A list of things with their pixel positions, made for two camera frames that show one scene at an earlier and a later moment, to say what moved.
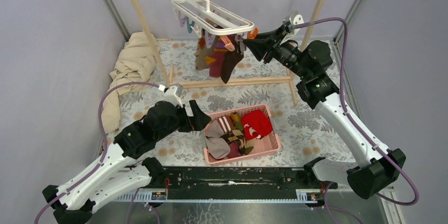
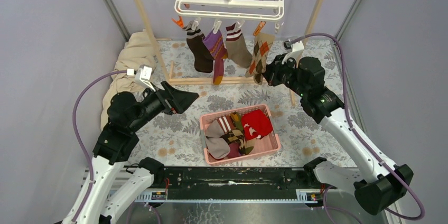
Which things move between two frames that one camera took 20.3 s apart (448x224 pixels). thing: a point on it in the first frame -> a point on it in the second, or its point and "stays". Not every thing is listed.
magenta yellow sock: [234, 152] stays
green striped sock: [237, 119] stays
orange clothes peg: [227, 44] -> [259, 28]
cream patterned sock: [209, 39] -> [262, 45]
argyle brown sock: [235, 136] stays
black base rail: [231, 184] stays
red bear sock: [255, 124] stays
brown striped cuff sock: [201, 53] -> [236, 48]
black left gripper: [196, 122] -> [174, 101]
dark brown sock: [233, 58] -> [203, 57]
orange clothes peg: [253, 35] -> [179, 22]
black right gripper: [264, 41] -> [273, 70]
